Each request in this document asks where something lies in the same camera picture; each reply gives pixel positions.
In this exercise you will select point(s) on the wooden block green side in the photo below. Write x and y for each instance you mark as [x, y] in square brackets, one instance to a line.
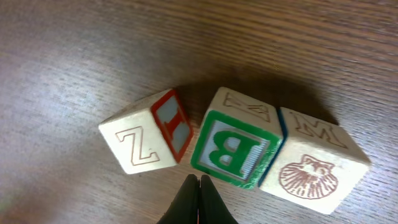
[151, 133]

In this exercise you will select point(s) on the green letter B block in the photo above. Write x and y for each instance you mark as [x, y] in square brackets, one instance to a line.
[239, 136]

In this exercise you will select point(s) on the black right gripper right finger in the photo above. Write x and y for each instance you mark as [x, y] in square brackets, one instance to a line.
[211, 207]

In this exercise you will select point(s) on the wooden shell picture block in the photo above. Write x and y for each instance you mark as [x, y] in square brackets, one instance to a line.
[317, 165]

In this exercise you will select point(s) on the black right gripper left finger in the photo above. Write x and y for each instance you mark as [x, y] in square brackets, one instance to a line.
[184, 207]

